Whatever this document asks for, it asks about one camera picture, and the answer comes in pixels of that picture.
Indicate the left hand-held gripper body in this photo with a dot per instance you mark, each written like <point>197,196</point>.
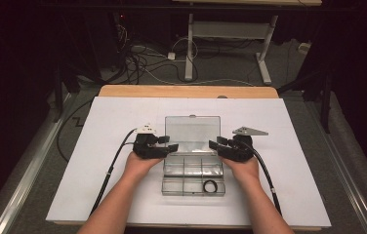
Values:
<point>145,148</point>

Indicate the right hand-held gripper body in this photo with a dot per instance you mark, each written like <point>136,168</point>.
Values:
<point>240,151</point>

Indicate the clear plastic compartment box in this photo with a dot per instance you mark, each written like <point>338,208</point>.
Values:
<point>191,130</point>

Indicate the person's left hand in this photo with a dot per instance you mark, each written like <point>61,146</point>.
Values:
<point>137,167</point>

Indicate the person's right hand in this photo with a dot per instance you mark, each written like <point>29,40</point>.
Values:
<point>246,172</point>

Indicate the grey round table grommet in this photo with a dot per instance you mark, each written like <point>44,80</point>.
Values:
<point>222,96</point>

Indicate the white table cover sheet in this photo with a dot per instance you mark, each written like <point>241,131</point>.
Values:
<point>106,113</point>

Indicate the small white power adapter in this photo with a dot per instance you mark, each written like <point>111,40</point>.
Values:
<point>171,56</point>

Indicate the black metal stand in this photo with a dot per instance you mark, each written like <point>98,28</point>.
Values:
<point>58,97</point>
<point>326,104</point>

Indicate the aluminium floor rail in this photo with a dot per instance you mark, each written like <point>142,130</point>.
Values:
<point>25,182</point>
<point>344,182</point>

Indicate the white metal frame desk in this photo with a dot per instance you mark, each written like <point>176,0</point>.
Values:
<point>230,30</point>

